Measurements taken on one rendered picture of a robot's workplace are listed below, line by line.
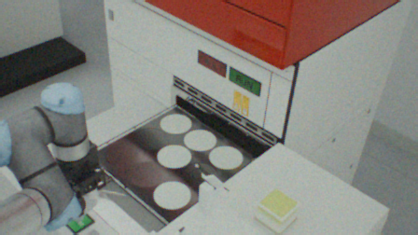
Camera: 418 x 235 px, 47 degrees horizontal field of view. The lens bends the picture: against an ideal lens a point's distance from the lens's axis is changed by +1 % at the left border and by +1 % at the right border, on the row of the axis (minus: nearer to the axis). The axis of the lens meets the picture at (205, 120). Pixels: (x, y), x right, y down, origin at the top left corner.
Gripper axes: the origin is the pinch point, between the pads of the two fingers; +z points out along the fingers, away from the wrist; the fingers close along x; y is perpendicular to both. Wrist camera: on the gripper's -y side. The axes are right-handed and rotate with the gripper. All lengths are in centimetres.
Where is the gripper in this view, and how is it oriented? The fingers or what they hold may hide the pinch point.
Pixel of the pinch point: (75, 219)
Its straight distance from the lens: 117.6
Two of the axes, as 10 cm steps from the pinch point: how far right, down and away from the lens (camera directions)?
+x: -7.2, -4.6, 5.2
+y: 6.9, -4.2, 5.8
